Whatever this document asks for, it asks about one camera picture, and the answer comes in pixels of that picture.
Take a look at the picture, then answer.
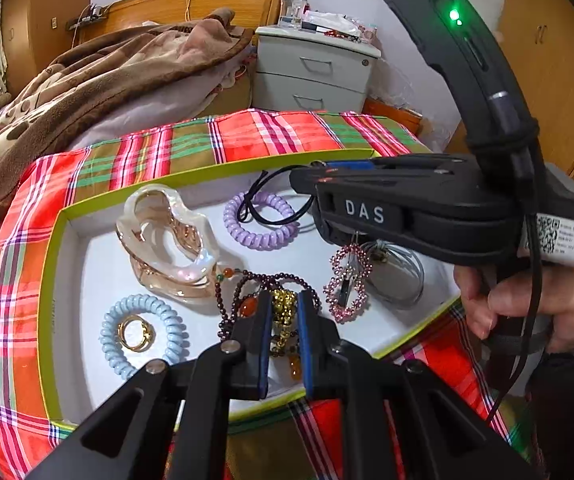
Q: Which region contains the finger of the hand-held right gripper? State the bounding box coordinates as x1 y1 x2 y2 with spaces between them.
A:
323 155 478 172
289 166 518 264

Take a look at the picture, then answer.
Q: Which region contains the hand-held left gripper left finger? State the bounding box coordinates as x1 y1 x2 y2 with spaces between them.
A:
27 290 274 480

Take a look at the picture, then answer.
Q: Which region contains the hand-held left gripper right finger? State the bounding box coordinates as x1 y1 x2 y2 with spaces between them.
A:
297 290 542 480

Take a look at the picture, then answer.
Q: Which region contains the gold bead bracelet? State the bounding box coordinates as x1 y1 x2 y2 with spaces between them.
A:
268 289 302 358

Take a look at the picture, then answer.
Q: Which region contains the dark red bead bracelet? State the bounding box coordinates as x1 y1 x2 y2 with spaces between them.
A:
214 266 324 386

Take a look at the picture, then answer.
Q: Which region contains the grey elastic hair tie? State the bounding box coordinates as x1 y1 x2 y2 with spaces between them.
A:
361 240 426 307

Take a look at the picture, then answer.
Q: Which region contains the pink beaded hair clip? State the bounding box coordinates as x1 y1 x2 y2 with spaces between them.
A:
322 243 372 323

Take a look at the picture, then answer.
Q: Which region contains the black cord hair tie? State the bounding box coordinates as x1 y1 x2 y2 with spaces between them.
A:
243 162 325 227

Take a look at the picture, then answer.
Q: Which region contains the purple spiral hair tie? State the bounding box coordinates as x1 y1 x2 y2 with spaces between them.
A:
223 190 300 252

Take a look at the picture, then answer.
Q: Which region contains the gold ring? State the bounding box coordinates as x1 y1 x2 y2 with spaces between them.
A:
118 315 158 352

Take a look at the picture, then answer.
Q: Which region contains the light blue spiral hair tie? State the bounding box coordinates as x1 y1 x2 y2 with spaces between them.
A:
99 294 188 382

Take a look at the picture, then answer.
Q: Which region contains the yellow-green cardboard box tray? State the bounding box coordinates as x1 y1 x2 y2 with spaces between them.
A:
37 149 468 431

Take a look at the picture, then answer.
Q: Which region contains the person's right hand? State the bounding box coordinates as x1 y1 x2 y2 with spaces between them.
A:
454 260 574 356

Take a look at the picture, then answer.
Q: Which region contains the wooden wardrobe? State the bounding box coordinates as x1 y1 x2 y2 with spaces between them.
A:
447 0 574 196

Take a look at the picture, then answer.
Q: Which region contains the white nightstand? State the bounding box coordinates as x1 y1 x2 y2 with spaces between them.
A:
252 24 384 112

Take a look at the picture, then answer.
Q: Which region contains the translucent beige hair claw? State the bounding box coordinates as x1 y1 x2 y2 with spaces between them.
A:
116 184 228 306

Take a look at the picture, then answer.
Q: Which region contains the clutter on nightstand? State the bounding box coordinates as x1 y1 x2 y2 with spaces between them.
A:
301 9 380 45

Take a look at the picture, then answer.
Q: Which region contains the clear glass container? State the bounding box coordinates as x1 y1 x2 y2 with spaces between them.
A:
278 0 310 30

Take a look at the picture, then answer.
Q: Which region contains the wooden headboard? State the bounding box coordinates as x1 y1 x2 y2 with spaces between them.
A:
76 0 288 47

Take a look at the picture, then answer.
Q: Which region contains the red green plaid cloth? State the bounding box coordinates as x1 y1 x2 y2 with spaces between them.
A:
0 110 535 480

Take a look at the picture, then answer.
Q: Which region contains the brown fleece blanket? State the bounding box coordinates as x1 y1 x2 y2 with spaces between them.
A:
0 7 258 221

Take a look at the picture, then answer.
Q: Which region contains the power strip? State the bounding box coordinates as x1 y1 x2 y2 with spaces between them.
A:
66 4 114 30

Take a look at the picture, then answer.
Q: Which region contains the wooden cabinet with socket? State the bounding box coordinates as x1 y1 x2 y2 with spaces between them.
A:
1 0 95 91

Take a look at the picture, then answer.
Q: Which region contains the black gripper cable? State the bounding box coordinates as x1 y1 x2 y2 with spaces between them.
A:
467 117 546 428

